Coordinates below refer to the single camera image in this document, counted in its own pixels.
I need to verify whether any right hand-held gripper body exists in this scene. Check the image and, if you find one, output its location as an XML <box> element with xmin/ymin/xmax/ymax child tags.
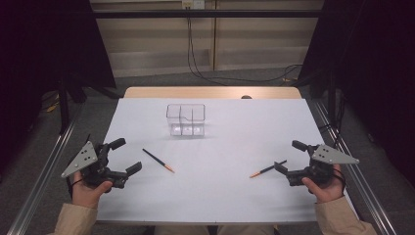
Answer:
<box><xmin>286</xmin><ymin>143</ymin><xmax>360</xmax><ymax>188</ymax></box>

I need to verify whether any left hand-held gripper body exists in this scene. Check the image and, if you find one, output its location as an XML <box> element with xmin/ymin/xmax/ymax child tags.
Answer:
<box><xmin>61</xmin><ymin>140</ymin><xmax>129</xmax><ymax>191</ymax></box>

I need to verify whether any dark pencil with orange end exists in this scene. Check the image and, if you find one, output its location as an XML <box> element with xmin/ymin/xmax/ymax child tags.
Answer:
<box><xmin>142</xmin><ymin>148</ymin><xmax>176</xmax><ymax>174</ymax></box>
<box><xmin>249</xmin><ymin>160</ymin><xmax>288</xmax><ymax>179</ymax></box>

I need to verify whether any clear plastic organizer box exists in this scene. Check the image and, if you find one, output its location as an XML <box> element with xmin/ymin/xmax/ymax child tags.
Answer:
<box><xmin>165</xmin><ymin>103</ymin><xmax>207</xmax><ymax>138</ymax></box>

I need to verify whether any person's left hand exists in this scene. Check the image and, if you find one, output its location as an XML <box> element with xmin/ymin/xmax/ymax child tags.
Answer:
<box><xmin>70</xmin><ymin>170</ymin><xmax>114</xmax><ymax>211</ymax></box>

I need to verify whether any person's right hand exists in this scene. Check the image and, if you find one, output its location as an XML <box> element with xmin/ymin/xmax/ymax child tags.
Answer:
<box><xmin>301</xmin><ymin>164</ymin><xmax>346</xmax><ymax>205</ymax></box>

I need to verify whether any black metal stand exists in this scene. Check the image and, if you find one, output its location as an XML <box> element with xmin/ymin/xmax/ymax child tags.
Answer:
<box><xmin>327</xmin><ymin>69</ymin><xmax>338</xmax><ymax>125</ymax></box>
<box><xmin>57</xmin><ymin>72</ymin><xmax>71</xmax><ymax>135</ymax></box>

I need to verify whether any white table sheet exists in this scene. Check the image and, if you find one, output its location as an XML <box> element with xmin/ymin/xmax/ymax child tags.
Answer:
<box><xmin>96</xmin><ymin>97</ymin><xmax>360</xmax><ymax>225</ymax></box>

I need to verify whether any black curtain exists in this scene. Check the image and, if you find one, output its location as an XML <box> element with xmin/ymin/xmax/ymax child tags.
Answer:
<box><xmin>0</xmin><ymin>0</ymin><xmax>117</xmax><ymax>172</ymax></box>
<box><xmin>298</xmin><ymin>0</ymin><xmax>415</xmax><ymax>180</ymax></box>

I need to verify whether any black horizontal bar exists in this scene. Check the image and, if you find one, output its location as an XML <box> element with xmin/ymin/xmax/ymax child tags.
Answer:
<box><xmin>92</xmin><ymin>9</ymin><xmax>325</xmax><ymax>20</ymax></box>

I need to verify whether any left hand-held gripper black cable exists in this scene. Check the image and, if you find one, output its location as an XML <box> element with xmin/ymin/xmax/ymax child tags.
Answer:
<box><xmin>67</xmin><ymin>176</ymin><xmax>84</xmax><ymax>200</ymax></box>

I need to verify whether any hand-held gripper black cable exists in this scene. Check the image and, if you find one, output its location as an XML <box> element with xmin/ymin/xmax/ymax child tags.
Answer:
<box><xmin>67</xmin><ymin>176</ymin><xmax>84</xmax><ymax>200</ymax></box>
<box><xmin>332</xmin><ymin>166</ymin><xmax>347</xmax><ymax>194</ymax></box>

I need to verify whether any right hand-held gripper black cable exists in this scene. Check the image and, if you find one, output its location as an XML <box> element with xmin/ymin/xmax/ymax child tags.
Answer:
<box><xmin>332</xmin><ymin>166</ymin><xmax>347</xmax><ymax>194</ymax></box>

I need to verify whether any aluminium floor rail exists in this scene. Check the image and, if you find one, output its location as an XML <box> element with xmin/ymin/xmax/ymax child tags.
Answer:
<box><xmin>6</xmin><ymin>101</ymin><xmax>86</xmax><ymax>235</ymax></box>
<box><xmin>312</xmin><ymin>99</ymin><xmax>397</xmax><ymax>235</ymax></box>

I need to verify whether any black floor cable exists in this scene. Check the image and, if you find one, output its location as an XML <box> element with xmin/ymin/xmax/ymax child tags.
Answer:
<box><xmin>186</xmin><ymin>16</ymin><xmax>303</xmax><ymax>87</ymax></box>

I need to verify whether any wall socket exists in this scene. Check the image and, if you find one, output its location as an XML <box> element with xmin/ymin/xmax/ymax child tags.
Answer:
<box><xmin>181</xmin><ymin>0</ymin><xmax>206</xmax><ymax>10</ymax></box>

